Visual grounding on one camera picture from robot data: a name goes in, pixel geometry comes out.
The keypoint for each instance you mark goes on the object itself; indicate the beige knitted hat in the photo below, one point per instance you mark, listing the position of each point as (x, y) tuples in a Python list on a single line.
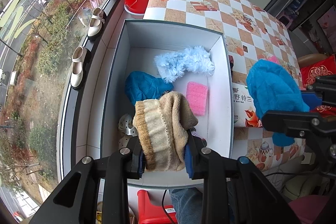
[(162, 126)]

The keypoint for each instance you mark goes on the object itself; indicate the far cream shoe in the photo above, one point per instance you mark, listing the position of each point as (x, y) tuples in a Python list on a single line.
[(96, 23)]

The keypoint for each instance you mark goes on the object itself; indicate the blue knitted cloth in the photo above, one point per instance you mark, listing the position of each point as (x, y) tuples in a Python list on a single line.
[(141, 86), (273, 88)]

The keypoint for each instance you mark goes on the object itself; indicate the red plastic bucket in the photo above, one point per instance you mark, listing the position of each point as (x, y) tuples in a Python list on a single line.
[(136, 6)]

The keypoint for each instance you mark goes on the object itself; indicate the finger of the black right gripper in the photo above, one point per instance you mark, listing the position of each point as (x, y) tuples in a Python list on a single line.
[(318, 132), (320, 93)]

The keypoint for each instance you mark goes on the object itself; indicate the striped knitted purple sock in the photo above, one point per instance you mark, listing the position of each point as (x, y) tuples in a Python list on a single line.
[(195, 134)]

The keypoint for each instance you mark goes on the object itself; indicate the cream shoe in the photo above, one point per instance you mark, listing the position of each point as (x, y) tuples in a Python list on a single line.
[(78, 59), (96, 23)]

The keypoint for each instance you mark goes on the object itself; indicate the floral tissue box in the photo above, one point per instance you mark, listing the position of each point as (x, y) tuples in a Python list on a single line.
[(244, 109)]

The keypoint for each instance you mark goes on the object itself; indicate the checkered patterned tablecloth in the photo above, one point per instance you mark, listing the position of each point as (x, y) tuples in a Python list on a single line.
[(251, 34)]

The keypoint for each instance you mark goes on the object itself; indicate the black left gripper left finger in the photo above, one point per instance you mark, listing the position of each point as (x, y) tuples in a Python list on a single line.
[(74, 200)]

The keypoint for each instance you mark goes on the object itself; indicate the blue jeans leg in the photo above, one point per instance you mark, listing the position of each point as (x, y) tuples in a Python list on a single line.
[(187, 204)]

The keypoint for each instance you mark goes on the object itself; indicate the wooden chair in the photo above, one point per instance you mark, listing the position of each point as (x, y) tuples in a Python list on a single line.
[(311, 59)]

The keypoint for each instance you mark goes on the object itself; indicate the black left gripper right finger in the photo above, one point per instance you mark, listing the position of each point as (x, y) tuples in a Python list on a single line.
[(234, 187)]

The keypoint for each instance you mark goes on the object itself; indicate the white polka dot cloth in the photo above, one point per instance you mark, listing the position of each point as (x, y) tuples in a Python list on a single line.
[(127, 130)]

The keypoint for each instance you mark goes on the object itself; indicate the red plastic stool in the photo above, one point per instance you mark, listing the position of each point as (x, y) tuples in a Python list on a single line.
[(150, 213)]

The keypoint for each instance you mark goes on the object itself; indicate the large grey storage box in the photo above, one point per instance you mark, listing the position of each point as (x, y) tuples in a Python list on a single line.
[(139, 43)]

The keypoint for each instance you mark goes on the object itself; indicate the light blue fluffy cloth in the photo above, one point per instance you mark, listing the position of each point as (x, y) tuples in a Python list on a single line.
[(173, 65)]

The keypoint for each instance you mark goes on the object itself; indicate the near cream shoe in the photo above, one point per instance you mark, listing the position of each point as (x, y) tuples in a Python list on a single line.
[(78, 59)]

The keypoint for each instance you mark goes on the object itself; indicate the red embroidered cushion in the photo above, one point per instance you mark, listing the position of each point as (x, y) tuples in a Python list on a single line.
[(322, 68)]

